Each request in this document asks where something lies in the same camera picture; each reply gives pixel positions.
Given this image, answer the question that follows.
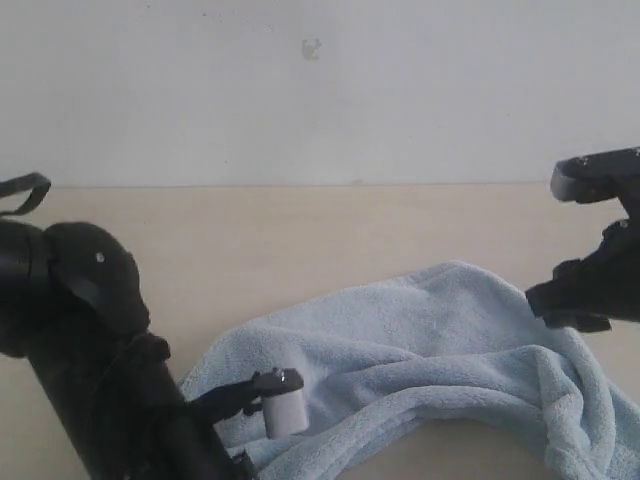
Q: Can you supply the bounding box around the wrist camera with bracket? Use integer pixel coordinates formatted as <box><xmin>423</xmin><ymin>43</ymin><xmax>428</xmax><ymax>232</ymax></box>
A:
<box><xmin>188</xmin><ymin>368</ymin><xmax>310</xmax><ymax>439</ymax></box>
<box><xmin>550</xmin><ymin>146</ymin><xmax>639</xmax><ymax>204</ymax></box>

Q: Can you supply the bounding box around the light blue fleece towel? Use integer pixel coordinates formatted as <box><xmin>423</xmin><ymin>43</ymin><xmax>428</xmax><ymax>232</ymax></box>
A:
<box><xmin>180</xmin><ymin>262</ymin><xmax>639</xmax><ymax>479</ymax></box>

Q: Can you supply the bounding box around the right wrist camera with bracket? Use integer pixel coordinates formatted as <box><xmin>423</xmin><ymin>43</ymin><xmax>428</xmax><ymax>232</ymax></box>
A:
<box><xmin>550</xmin><ymin>146</ymin><xmax>639</xmax><ymax>204</ymax></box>

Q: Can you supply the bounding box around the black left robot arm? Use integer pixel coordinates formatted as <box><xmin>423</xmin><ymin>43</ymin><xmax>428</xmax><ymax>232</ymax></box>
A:
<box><xmin>1</xmin><ymin>221</ymin><xmax>257</xmax><ymax>479</ymax></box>

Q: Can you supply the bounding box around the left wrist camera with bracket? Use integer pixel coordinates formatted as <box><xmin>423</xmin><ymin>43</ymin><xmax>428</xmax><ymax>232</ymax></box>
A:
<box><xmin>188</xmin><ymin>368</ymin><xmax>310</xmax><ymax>439</ymax></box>

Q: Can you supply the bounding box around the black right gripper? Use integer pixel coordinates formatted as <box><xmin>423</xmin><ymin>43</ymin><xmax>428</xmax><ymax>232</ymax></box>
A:
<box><xmin>525</xmin><ymin>199</ymin><xmax>639</xmax><ymax>333</ymax></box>

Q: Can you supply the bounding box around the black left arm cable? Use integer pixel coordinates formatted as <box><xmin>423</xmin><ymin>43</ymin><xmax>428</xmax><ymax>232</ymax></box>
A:
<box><xmin>0</xmin><ymin>172</ymin><xmax>52</xmax><ymax>219</ymax></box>

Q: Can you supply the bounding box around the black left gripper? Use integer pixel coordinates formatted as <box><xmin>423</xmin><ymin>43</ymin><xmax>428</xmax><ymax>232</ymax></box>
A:
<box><xmin>189</xmin><ymin>429</ymin><xmax>259</xmax><ymax>480</ymax></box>

